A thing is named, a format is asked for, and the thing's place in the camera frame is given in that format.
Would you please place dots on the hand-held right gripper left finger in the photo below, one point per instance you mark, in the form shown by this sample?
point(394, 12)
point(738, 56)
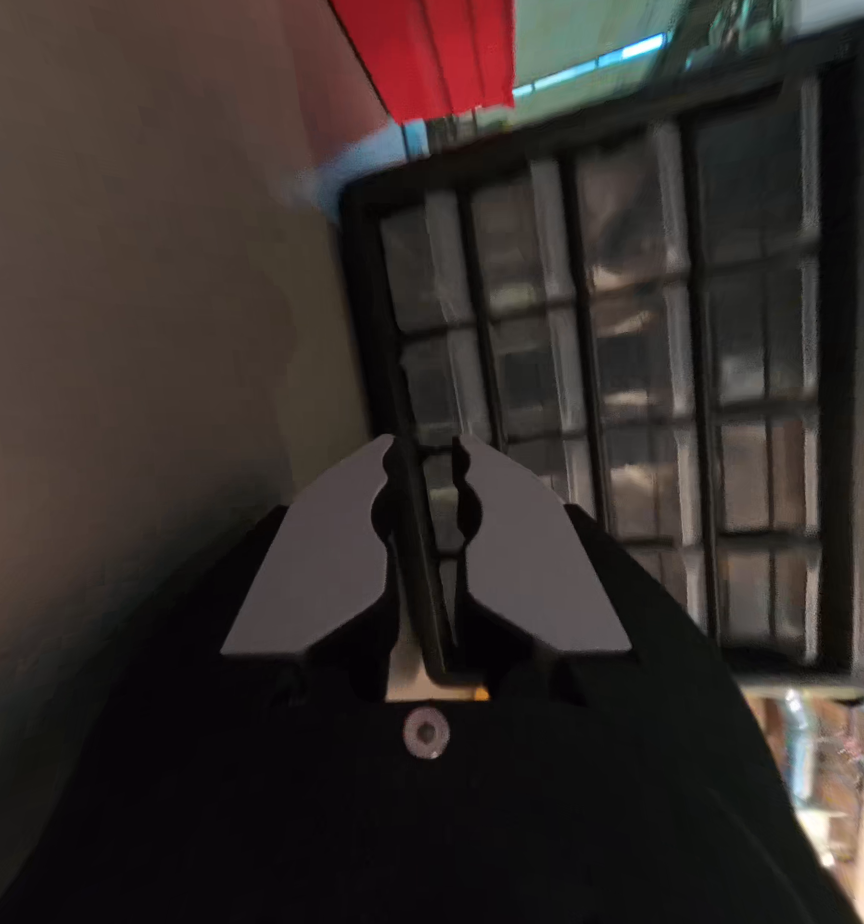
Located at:
point(317, 578)

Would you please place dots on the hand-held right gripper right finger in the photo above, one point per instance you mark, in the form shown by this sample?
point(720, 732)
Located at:
point(540, 578)

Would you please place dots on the black drawer cabinet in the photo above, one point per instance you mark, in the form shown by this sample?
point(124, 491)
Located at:
point(844, 361)

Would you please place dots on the red plastic bin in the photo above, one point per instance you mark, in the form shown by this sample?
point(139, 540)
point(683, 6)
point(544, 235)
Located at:
point(432, 51)

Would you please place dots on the round metal duct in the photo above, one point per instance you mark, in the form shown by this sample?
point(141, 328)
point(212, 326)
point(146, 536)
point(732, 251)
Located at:
point(805, 751)

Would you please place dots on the glass partition wall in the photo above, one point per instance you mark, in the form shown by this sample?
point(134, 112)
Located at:
point(605, 51)

